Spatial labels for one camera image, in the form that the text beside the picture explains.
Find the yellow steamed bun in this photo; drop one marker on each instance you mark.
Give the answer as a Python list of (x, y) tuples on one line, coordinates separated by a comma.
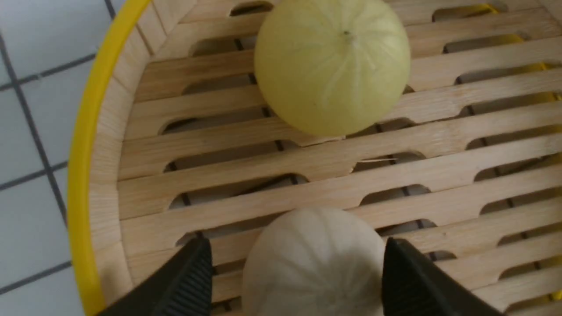
[(332, 67)]

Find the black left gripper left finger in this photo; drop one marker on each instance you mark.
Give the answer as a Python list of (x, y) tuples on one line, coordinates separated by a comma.
[(181, 287)]

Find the white steamed bun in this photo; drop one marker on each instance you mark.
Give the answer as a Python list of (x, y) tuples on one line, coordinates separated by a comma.
[(314, 262)]

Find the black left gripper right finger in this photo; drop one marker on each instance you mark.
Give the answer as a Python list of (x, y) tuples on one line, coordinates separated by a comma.
[(413, 285)]

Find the yellow-rimmed bamboo steamer basket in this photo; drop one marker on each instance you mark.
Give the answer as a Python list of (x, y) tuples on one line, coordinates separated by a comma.
[(174, 141)]

